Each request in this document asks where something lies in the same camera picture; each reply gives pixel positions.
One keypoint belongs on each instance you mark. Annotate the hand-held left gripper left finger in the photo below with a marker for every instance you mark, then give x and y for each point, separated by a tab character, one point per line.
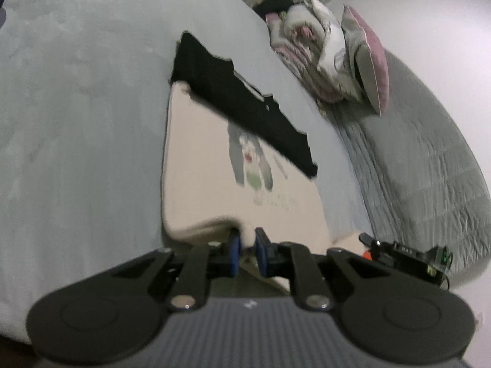
234	253

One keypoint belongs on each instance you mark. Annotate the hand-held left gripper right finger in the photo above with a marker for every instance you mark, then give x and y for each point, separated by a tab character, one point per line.
261	251

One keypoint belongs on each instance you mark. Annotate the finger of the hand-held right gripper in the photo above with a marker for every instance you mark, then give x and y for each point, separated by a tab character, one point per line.
370	243

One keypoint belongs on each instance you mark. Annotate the cream shirt with black sleeves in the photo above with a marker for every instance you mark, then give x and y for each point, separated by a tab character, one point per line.
199	184

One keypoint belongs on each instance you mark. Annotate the grey quilted bedspread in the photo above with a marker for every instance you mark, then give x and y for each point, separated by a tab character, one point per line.
422	161

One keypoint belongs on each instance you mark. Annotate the pink-edged pillow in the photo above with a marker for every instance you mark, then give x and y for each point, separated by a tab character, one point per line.
368	53

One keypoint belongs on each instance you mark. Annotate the folded floral quilt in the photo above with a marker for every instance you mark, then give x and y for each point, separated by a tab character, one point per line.
307	53

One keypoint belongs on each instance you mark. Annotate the grey bed blanket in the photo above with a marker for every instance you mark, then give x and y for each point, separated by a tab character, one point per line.
76	122

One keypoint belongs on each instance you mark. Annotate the black cloth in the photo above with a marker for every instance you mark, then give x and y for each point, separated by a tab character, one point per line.
272	4

